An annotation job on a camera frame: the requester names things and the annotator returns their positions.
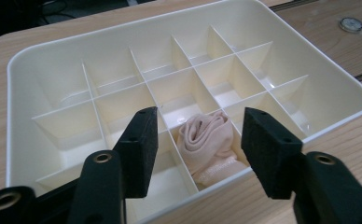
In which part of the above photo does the round silver disc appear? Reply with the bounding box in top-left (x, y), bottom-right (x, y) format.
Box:
top-left (339, 17), bottom-right (362, 34)

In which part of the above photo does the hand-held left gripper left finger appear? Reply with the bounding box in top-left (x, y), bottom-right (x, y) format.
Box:
top-left (66, 106), bottom-right (159, 224)

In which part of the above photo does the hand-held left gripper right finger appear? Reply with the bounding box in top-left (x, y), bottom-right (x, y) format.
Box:
top-left (241, 106), bottom-right (362, 224)

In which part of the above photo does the white divided storage box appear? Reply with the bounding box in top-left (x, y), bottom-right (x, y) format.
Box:
top-left (6, 0), bottom-right (362, 224)

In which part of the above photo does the pink sock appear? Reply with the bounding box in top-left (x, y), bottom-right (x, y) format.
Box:
top-left (176, 110), bottom-right (249, 189)

